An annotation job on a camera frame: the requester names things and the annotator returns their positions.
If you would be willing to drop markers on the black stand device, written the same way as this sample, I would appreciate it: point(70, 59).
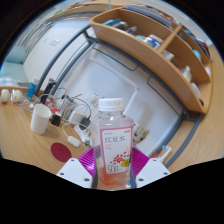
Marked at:
point(49, 90)

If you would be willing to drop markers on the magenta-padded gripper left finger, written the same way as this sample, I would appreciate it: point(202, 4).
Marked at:
point(71, 170)

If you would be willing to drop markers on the teal bed cushion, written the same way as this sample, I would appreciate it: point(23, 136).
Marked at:
point(15, 55)

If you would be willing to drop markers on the blue tube white cap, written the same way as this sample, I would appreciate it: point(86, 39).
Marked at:
point(32, 88)

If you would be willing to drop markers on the clear drink bottle white cap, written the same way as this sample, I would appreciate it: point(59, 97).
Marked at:
point(111, 133)

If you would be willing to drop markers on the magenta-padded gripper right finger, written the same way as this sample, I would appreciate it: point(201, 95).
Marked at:
point(153, 170)

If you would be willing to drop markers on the white cup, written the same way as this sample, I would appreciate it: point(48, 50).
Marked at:
point(40, 120)

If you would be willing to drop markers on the flat round red coaster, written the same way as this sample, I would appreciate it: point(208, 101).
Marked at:
point(61, 152)

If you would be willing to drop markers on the white round roll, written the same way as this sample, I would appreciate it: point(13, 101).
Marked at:
point(16, 95)
point(4, 95)

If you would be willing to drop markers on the wooden shelf unit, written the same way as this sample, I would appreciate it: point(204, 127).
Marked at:
point(150, 63)

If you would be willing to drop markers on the black power adapter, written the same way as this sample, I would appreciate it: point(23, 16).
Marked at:
point(55, 120)

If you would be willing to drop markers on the white oval gadget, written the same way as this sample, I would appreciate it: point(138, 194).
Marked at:
point(73, 141)

